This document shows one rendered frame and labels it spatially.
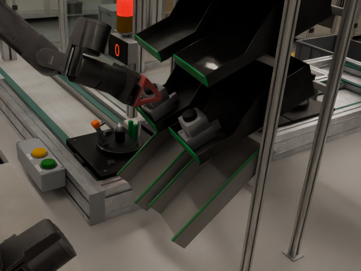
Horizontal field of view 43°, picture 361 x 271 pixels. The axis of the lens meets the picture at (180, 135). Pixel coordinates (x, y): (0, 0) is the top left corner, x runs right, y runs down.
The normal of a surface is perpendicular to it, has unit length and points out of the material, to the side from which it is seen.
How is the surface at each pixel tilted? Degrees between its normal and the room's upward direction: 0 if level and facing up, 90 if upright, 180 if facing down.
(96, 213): 90
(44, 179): 90
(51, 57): 65
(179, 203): 45
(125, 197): 90
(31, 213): 0
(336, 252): 0
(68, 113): 0
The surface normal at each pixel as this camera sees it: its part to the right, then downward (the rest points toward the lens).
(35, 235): -0.26, -0.74
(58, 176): 0.57, 0.41
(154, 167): -0.59, -0.53
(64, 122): 0.07, -0.89
